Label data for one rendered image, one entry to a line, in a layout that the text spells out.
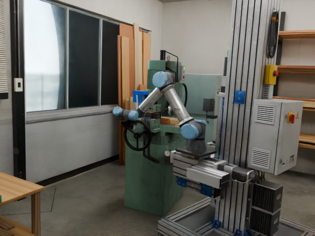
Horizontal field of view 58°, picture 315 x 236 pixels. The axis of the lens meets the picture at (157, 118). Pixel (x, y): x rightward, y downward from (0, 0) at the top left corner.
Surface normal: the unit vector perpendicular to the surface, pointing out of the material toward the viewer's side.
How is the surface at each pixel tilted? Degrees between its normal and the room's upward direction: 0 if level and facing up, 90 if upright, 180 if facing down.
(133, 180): 90
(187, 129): 96
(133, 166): 90
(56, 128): 90
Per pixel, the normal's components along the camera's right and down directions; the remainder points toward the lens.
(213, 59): -0.49, 0.10
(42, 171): 0.87, 0.11
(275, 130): -0.70, 0.07
